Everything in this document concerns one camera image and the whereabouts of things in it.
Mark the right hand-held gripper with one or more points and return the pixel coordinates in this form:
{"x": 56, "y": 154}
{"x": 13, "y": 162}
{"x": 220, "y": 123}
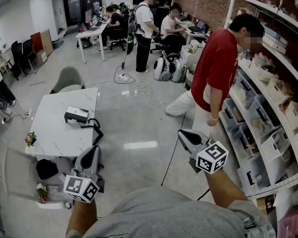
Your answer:
{"x": 211, "y": 160}

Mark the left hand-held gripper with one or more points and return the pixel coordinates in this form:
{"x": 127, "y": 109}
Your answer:
{"x": 82, "y": 187}

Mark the person's left forearm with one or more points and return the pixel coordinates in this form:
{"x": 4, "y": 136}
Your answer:
{"x": 82, "y": 217}

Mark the person's right forearm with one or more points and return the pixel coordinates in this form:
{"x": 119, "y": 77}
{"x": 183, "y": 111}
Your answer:
{"x": 223, "y": 190}

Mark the black box device with cord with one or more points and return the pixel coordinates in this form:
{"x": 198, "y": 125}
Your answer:
{"x": 74, "y": 116}

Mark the black cloth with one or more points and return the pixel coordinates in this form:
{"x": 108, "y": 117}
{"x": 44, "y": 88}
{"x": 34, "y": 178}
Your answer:
{"x": 46, "y": 169}

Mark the red flower pot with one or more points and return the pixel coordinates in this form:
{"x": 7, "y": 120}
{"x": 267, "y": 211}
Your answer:
{"x": 42, "y": 194}

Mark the purple flower pot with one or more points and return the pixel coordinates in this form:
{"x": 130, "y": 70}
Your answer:
{"x": 30, "y": 138}

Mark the white ribbed basket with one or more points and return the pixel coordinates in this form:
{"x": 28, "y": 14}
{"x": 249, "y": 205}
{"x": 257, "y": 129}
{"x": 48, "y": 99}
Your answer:
{"x": 190, "y": 77}

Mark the row of clear storage bins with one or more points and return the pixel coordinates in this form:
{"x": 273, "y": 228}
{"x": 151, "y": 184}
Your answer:
{"x": 245, "y": 90}

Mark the pale gray chair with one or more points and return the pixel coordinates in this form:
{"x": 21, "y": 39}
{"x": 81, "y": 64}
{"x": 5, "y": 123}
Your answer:
{"x": 20, "y": 172}

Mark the silver round shell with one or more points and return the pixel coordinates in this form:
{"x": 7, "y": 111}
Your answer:
{"x": 161, "y": 68}
{"x": 177, "y": 71}

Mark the person's gray shirt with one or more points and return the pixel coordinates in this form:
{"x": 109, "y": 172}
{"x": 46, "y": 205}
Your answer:
{"x": 164, "y": 214}

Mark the white power strip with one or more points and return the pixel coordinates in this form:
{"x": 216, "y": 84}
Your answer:
{"x": 121, "y": 77}
{"x": 29, "y": 113}

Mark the gray upholstered chair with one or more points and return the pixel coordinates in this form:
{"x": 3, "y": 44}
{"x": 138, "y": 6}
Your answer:
{"x": 69, "y": 79}

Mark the white utility cart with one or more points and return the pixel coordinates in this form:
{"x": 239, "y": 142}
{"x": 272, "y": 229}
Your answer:
{"x": 192, "y": 53}

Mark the white shelf unit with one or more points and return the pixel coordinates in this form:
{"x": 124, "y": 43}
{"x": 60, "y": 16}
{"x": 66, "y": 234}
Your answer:
{"x": 283, "y": 182}

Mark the red stick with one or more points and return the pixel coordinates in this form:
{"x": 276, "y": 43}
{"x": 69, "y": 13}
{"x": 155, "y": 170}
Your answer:
{"x": 37, "y": 83}

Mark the white drawer cabinet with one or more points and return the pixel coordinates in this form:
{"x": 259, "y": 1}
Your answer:
{"x": 41, "y": 57}

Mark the open laptop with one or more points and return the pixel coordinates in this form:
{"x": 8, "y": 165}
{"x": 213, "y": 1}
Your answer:
{"x": 197, "y": 26}

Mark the gray storage box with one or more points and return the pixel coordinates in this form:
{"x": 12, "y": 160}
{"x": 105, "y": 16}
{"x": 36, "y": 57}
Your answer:
{"x": 57, "y": 43}

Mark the black swivel office chair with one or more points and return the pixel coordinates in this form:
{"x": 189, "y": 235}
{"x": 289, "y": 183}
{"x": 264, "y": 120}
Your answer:
{"x": 118, "y": 40}

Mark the tan wooden board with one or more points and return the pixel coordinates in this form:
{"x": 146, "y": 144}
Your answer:
{"x": 47, "y": 42}

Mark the white office desk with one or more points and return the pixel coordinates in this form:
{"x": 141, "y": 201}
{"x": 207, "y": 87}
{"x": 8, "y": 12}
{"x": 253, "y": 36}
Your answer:
{"x": 89, "y": 33}

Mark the black mesh chair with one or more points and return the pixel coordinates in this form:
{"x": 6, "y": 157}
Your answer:
{"x": 16, "y": 56}
{"x": 28, "y": 51}

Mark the gray backpack shell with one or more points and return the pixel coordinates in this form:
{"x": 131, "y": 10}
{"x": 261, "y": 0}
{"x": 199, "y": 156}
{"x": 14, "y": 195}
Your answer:
{"x": 131, "y": 33}

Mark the reddish brown board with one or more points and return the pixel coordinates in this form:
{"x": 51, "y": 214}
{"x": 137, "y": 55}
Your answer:
{"x": 36, "y": 41}

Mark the desktop monitor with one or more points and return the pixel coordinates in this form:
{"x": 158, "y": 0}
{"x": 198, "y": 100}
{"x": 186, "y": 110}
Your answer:
{"x": 88, "y": 16}

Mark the white wall desk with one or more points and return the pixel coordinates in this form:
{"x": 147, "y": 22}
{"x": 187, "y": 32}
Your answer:
{"x": 196, "y": 35}

